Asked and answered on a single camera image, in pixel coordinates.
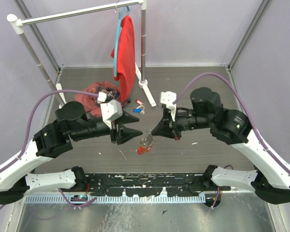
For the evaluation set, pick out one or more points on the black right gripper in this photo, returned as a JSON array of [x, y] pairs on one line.
[[167, 127]]

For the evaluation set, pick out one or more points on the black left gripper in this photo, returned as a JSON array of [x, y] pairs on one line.
[[125, 134]]

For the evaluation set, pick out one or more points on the red carabiner keyring with chain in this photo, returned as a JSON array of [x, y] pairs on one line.
[[148, 140]]

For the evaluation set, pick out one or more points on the key with red tag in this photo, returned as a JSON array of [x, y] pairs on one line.
[[148, 148], [139, 102]]

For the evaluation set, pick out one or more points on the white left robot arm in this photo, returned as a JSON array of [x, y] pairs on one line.
[[71, 125]]

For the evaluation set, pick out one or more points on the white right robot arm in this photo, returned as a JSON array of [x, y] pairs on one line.
[[270, 181]]

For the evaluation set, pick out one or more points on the key with blue tag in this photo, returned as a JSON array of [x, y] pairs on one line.
[[139, 110]]

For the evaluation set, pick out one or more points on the crumpled maroon t-shirt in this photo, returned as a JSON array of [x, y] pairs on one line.
[[92, 105]]

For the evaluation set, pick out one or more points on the red hanging t-shirt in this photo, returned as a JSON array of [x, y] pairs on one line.
[[126, 70]]

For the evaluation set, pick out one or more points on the small circuit board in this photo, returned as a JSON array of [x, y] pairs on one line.
[[79, 198]]

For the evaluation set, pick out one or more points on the blue clothes hanger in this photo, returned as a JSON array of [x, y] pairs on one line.
[[118, 43]]

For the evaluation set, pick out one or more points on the white metal clothes rack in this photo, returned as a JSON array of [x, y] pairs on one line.
[[85, 37]]

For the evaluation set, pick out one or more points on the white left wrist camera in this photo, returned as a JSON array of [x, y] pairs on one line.
[[110, 111]]

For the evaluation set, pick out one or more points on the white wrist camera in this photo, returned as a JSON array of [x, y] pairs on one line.
[[110, 111], [167, 100]]

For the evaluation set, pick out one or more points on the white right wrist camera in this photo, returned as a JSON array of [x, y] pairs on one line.
[[167, 100]]

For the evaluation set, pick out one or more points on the perforated cable duct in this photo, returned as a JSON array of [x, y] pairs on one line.
[[58, 198]]

